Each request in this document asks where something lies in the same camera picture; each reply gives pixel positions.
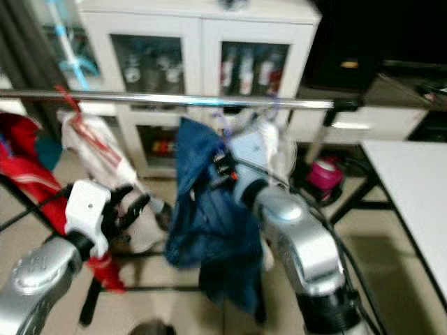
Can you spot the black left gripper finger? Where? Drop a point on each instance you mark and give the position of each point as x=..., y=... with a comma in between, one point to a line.
x=138, y=213
x=122, y=195

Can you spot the blue denim jeans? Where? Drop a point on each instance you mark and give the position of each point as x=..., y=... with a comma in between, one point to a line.
x=202, y=209

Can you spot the white collared shirt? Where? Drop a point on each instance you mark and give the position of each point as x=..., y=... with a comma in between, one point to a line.
x=105, y=150

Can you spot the red and yellow box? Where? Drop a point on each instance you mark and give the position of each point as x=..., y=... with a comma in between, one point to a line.
x=160, y=148

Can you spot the chrome clothes rack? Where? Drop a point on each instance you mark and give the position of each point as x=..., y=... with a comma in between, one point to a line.
x=181, y=98

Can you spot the red shirt white stripes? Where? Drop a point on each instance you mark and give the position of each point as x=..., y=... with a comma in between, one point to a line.
x=28, y=174

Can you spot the pink container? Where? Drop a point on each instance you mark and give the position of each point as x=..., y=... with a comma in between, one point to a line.
x=325, y=174

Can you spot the grey robot left foot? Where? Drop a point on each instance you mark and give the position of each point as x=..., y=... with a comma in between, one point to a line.
x=151, y=328

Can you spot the white glass door cabinet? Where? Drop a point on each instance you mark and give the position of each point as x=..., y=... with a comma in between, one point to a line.
x=195, y=31

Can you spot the grey topped low cabinet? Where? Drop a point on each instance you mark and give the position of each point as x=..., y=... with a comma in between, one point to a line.
x=370, y=122

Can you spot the teal and white mop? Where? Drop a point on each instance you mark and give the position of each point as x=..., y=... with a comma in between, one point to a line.
x=66, y=42

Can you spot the grey curtain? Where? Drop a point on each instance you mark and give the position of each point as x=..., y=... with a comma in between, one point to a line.
x=21, y=49

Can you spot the large black appliance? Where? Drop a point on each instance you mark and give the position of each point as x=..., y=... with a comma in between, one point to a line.
x=377, y=35

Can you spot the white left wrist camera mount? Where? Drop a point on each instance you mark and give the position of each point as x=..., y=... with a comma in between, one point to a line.
x=87, y=209

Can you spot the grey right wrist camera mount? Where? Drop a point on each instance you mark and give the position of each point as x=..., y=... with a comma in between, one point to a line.
x=251, y=153

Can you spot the black metal table frame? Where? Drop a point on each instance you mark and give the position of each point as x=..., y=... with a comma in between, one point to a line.
x=363, y=206

